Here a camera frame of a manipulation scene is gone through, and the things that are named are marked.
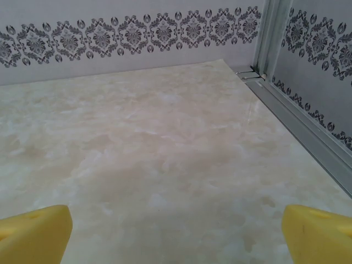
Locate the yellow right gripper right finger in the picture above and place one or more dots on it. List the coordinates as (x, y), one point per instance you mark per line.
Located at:
(321, 239)

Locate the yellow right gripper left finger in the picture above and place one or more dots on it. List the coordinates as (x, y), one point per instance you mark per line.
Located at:
(35, 236)

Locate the aluminium side rail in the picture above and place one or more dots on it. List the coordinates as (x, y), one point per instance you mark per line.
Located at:
(302, 126)

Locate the aluminium frame post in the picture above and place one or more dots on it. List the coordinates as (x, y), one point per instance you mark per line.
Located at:
(270, 35)

